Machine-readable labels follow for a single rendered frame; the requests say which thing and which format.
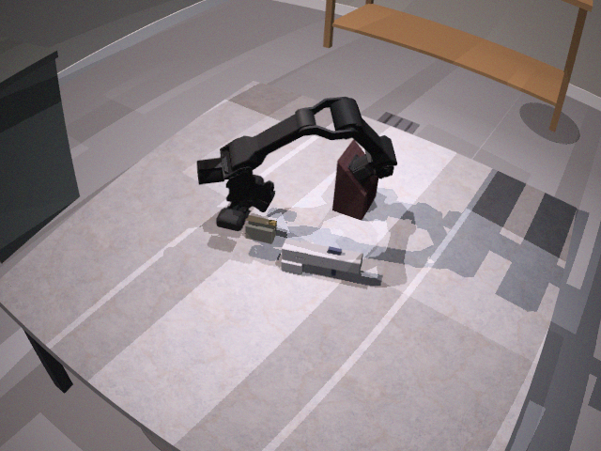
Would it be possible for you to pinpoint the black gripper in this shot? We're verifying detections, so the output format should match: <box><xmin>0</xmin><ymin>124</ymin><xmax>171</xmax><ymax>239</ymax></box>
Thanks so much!
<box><xmin>216</xmin><ymin>175</ymin><xmax>264</xmax><ymax>231</ymax></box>

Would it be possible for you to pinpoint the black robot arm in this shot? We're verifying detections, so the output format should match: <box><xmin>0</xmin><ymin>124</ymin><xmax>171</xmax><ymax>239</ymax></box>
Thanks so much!
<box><xmin>196</xmin><ymin>97</ymin><xmax>397</xmax><ymax>212</ymax></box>

